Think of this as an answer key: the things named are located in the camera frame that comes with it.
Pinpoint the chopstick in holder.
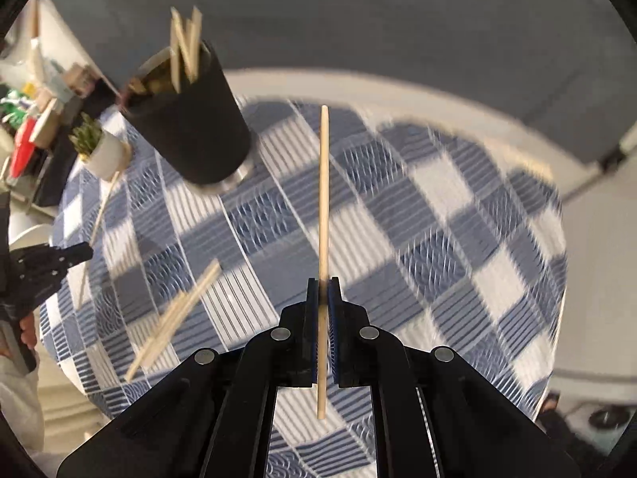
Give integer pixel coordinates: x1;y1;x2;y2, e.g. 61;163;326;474
170;8;180;94
187;6;203;83
175;8;191;81

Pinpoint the blue white patterned tablecloth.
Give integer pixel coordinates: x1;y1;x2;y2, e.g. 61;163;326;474
40;99;567;477

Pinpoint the long diagonal wooden chopstick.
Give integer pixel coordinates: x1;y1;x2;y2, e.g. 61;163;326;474
124;259;221;383

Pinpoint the grey sofa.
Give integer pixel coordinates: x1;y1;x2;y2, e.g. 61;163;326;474
52;0;636;163

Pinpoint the red ribbed container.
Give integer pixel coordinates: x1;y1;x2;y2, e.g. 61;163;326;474
10;117;37;178

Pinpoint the person's left hand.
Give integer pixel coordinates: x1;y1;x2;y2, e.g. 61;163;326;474
20;312;38;350

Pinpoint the beige bowl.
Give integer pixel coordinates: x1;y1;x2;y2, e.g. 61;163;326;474
29;98;64;150

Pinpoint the wooden chopstick in pile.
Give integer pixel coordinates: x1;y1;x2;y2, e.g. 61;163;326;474
136;291;188;367

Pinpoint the white cactus pot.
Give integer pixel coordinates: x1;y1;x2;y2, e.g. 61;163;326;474
82;131;132;181

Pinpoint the green cactus plant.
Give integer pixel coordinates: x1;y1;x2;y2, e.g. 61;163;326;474
69;112;103;161

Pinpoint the black cylindrical utensil holder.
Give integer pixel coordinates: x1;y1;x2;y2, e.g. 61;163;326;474
118;42;256;194

